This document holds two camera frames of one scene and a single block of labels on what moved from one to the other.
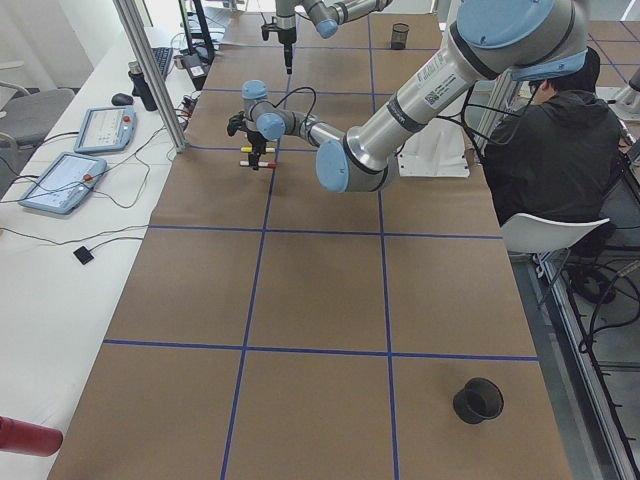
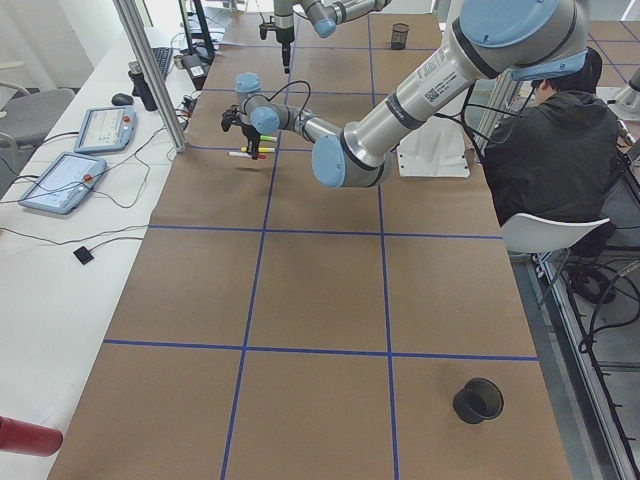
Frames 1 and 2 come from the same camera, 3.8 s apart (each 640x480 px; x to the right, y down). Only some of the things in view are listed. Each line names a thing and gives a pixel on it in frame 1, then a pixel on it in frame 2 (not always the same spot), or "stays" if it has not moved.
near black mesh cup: x=479 y=400 stays
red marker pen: x=260 y=164 -> x=244 y=154
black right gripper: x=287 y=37 stays
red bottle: x=26 y=438 stays
